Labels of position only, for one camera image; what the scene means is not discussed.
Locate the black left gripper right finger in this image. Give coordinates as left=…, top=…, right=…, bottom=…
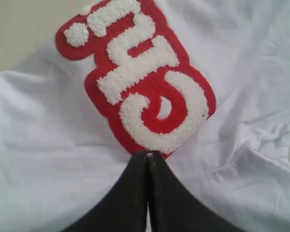
left=147, top=151, right=241, bottom=232

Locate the white t-shirt red Chinese patch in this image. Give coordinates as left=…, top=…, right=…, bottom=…
left=0, top=0, right=290, bottom=232

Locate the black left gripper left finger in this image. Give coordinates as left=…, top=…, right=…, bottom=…
left=64, top=151, right=147, bottom=232

